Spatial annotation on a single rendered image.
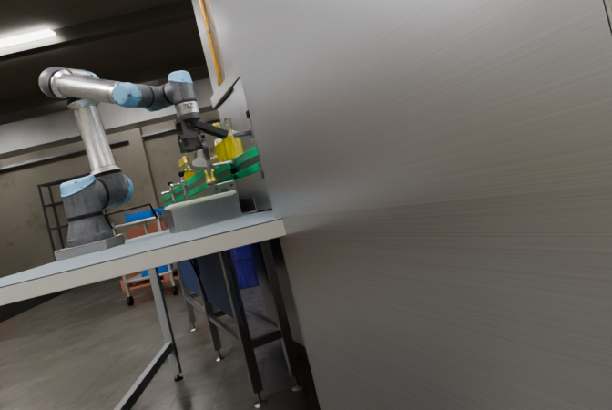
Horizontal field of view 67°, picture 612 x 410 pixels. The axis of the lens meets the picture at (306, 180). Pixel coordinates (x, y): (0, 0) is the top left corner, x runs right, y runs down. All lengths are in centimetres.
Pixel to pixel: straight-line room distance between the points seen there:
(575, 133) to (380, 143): 24
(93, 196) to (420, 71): 145
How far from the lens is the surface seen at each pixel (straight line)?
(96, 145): 190
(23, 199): 1279
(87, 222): 175
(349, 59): 57
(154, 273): 251
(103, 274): 96
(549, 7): 37
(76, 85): 175
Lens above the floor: 79
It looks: 1 degrees up
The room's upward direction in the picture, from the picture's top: 14 degrees counter-clockwise
